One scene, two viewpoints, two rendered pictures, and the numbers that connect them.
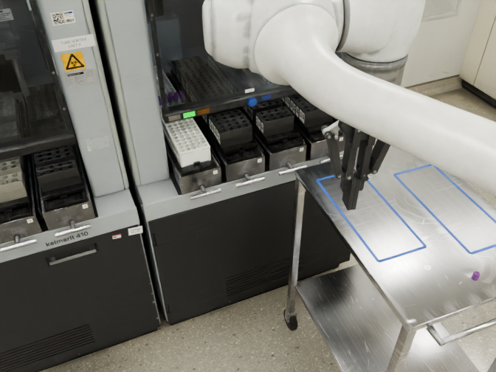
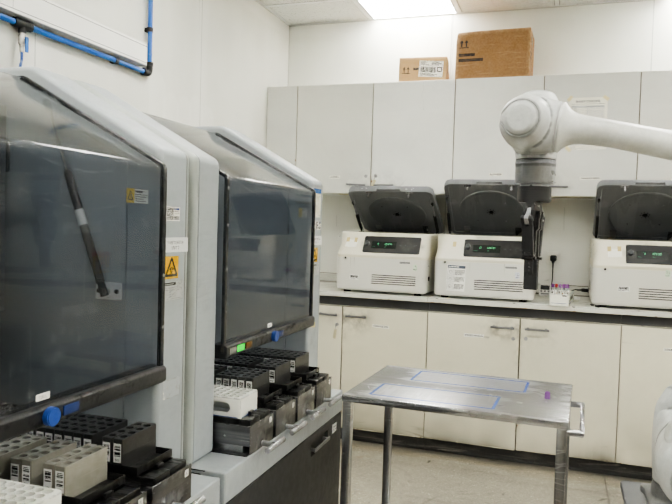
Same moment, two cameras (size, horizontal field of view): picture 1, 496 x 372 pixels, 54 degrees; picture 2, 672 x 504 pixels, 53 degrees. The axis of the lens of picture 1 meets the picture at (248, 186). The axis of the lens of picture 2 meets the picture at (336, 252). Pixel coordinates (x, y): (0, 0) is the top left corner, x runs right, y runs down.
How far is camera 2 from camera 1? 136 cm
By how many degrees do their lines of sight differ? 59
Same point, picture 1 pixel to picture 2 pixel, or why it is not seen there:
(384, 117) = (643, 131)
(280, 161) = (303, 407)
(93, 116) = (173, 345)
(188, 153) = (245, 397)
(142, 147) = (200, 398)
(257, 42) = (559, 116)
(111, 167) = (175, 430)
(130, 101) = (199, 328)
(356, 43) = not seen: hidden behind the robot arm
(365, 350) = not seen: outside the picture
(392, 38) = not seen: hidden behind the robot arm
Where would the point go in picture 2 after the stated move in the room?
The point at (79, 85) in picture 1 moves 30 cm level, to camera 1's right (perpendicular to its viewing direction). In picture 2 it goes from (170, 300) to (273, 292)
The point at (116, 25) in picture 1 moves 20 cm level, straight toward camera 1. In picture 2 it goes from (201, 232) to (278, 235)
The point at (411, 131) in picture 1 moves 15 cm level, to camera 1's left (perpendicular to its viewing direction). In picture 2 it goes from (655, 134) to (631, 124)
